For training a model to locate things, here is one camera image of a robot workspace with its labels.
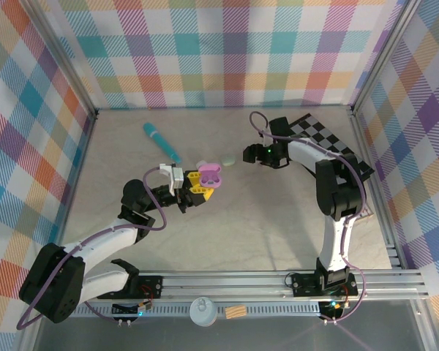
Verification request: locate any slotted metal cable duct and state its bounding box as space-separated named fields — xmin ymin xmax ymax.
xmin=42 ymin=303 xmax=325 ymax=318

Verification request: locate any teal pen-shaped device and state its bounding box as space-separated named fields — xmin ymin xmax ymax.
xmin=142 ymin=122 xmax=182 ymax=165

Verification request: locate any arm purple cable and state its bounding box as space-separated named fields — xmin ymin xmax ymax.
xmin=16 ymin=166 xmax=169 ymax=332
xmin=248 ymin=110 xmax=369 ymax=325

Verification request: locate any white round can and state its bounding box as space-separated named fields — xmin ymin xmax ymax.
xmin=189 ymin=296 xmax=219 ymax=328

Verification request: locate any aluminium corner post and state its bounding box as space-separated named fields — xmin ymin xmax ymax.
xmin=350 ymin=0 xmax=422 ymax=115
xmin=21 ymin=0 xmax=99 ymax=121

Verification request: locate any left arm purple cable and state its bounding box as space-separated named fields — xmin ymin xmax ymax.
xmin=16 ymin=166 xmax=169 ymax=332

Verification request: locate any black grey chessboard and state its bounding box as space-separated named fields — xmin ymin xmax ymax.
xmin=287 ymin=113 xmax=375 ymax=180

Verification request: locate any long aluminium mounting rail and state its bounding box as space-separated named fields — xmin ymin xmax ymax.
xmin=24 ymin=268 xmax=431 ymax=303

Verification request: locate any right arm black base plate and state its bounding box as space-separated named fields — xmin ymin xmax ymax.
xmin=290 ymin=272 xmax=359 ymax=298

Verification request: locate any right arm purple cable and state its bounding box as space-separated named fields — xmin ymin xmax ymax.
xmin=248 ymin=110 xmax=369 ymax=325

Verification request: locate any purple earbud charging case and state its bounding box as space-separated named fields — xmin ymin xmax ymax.
xmin=198 ymin=162 xmax=223 ymax=190

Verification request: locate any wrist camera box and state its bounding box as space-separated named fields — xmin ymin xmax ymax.
xmin=259 ymin=127 xmax=276 ymax=147
xmin=159 ymin=163 xmax=186 ymax=197

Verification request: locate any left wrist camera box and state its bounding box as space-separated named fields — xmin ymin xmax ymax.
xmin=159 ymin=163 xmax=186 ymax=197

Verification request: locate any small LED controller board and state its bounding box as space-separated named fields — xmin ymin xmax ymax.
xmin=318 ymin=300 xmax=348 ymax=320
xmin=111 ymin=299 xmax=154 ymax=320

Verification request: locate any aluminium side rail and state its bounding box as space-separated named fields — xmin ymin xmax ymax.
xmin=349 ymin=105 xmax=404 ymax=271
xmin=50 ymin=111 xmax=98 ymax=273

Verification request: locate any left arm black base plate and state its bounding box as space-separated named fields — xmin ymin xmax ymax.
xmin=96 ymin=273 xmax=165 ymax=301

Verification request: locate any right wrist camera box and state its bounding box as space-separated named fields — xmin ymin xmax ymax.
xmin=259 ymin=127 xmax=276 ymax=147

